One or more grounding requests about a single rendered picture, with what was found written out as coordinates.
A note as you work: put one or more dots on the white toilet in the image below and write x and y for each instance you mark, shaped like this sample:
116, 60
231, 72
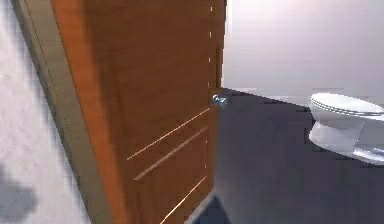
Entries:
343, 123

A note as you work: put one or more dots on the brown wooden room door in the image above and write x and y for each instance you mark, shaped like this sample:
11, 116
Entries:
150, 100

